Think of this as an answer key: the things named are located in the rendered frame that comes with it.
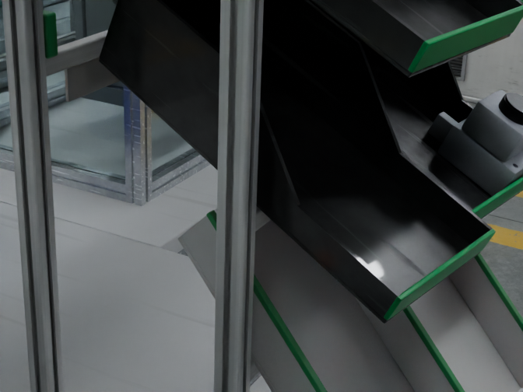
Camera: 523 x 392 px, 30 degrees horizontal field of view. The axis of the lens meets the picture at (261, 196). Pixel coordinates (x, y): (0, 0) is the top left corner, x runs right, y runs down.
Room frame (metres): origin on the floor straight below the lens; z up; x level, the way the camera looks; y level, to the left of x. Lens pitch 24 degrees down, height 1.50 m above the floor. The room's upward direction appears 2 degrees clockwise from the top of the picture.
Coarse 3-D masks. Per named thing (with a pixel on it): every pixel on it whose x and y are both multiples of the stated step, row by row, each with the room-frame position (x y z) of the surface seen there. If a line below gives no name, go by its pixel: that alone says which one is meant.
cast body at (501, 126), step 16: (496, 96) 0.75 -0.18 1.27; (512, 96) 0.74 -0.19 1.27; (480, 112) 0.73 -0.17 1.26; (496, 112) 0.72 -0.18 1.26; (512, 112) 0.72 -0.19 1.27; (432, 128) 0.77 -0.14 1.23; (448, 128) 0.76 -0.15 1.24; (464, 128) 0.74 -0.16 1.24; (480, 128) 0.73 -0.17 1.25; (496, 128) 0.72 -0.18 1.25; (512, 128) 0.71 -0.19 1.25; (448, 144) 0.74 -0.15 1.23; (464, 144) 0.74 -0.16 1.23; (480, 144) 0.73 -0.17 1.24; (496, 144) 0.72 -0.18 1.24; (512, 144) 0.71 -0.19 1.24; (448, 160) 0.74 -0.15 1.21; (464, 160) 0.73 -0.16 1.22; (480, 160) 0.73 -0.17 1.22; (496, 160) 0.72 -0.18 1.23; (512, 160) 0.72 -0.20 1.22; (480, 176) 0.73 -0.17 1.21; (496, 176) 0.72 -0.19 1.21; (512, 176) 0.71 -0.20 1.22; (496, 192) 0.72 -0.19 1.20
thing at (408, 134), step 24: (384, 72) 0.84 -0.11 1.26; (432, 72) 0.82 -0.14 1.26; (384, 96) 0.80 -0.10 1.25; (408, 96) 0.82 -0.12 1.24; (432, 96) 0.82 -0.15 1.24; (456, 96) 0.81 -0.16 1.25; (408, 120) 0.78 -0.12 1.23; (432, 120) 0.80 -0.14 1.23; (456, 120) 0.81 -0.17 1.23; (408, 144) 0.75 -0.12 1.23; (432, 144) 0.76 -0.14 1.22; (432, 168) 0.73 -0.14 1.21; (456, 168) 0.74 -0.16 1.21; (456, 192) 0.71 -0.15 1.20; (480, 192) 0.72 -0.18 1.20; (504, 192) 0.70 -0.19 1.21; (480, 216) 0.68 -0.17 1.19
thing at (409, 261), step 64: (128, 0) 0.66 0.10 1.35; (192, 0) 0.73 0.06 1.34; (128, 64) 0.66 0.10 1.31; (192, 64) 0.63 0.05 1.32; (320, 64) 0.72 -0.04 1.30; (192, 128) 0.63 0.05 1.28; (320, 128) 0.70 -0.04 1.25; (384, 128) 0.68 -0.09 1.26; (320, 192) 0.63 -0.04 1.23; (384, 192) 0.65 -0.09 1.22; (448, 192) 0.65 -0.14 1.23; (320, 256) 0.56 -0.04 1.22; (384, 256) 0.59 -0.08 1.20; (448, 256) 0.61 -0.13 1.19; (384, 320) 0.53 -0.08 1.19
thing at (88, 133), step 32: (0, 0) 1.54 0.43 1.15; (64, 0) 1.48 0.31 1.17; (96, 0) 1.46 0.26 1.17; (0, 32) 1.54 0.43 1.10; (64, 32) 1.48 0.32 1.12; (96, 32) 1.46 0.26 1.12; (0, 64) 1.55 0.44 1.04; (0, 96) 1.55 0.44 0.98; (64, 96) 1.49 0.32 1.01; (96, 96) 1.46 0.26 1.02; (0, 128) 1.55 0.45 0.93; (64, 128) 1.49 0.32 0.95; (96, 128) 1.46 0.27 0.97; (160, 128) 1.48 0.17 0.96; (64, 160) 1.49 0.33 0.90; (96, 160) 1.46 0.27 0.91; (160, 160) 1.48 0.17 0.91
